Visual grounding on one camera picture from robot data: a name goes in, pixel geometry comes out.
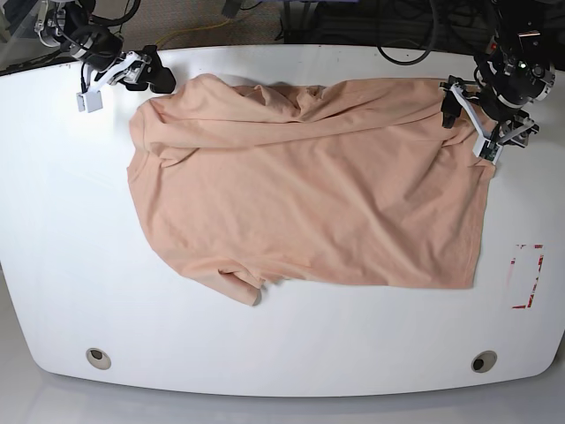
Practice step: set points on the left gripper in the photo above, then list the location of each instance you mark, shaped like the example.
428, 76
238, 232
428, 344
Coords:
500, 99

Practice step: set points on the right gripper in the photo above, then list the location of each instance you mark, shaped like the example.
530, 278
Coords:
101, 50

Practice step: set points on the peach pink T-shirt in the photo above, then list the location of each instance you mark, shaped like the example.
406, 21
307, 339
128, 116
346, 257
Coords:
358, 183

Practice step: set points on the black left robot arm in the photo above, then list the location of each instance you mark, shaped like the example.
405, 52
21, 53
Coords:
519, 69

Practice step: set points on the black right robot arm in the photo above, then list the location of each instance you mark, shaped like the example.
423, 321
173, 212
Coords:
73, 27

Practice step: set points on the red tape rectangle marking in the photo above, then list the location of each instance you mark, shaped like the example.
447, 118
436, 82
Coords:
523, 275

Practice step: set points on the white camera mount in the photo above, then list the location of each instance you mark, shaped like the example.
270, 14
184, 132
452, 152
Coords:
126, 70
490, 141

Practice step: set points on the right table cable grommet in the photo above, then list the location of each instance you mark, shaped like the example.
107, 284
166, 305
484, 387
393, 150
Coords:
484, 362

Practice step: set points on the table cable grommet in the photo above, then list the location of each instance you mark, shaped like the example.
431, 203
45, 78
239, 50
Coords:
484, 362
98, 359

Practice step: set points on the left table cable grommet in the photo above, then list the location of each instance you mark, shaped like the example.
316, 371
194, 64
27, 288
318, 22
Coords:
98, 359

